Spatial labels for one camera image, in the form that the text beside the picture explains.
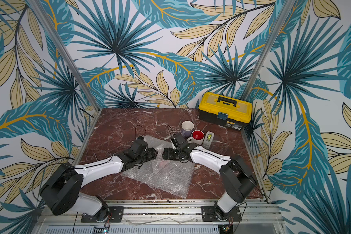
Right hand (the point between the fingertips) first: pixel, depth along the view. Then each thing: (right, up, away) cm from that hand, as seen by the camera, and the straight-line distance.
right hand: (167, 155), depth 87 cm
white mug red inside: (+20, +10, +13) cm, 26 cm away
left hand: (-9, 0, +1) cm, 9 cm away
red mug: (-3, -4, -2) cm, 5 cm away
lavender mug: (+13, +16, +18) cm, 28 cm away
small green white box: (+27, +8, +11) cm, 30 cm away
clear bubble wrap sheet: (+4, -12, -2) cm, 13 cm away
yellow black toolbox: (+37, +28, +11) cm, 48 cm away
